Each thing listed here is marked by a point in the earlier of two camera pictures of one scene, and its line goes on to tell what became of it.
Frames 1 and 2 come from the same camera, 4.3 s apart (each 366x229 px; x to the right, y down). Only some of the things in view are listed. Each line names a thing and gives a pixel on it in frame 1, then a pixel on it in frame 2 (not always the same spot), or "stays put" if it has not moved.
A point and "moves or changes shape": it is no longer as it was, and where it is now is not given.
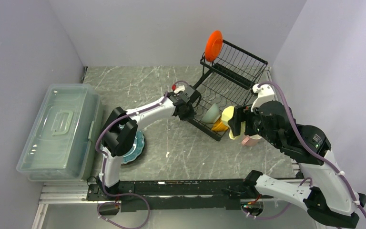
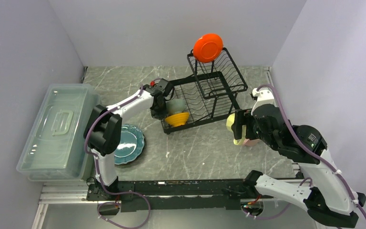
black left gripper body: [188, 114] → [158, 112]
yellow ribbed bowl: [219, 126] → [177, 119]
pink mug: [252, 140] stays put
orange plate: [213, 46] moves or changes shape
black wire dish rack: [235, 74] moves or changes shape
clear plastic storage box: [61, 146] stays put
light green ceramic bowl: [212, 115] moves or changes shape
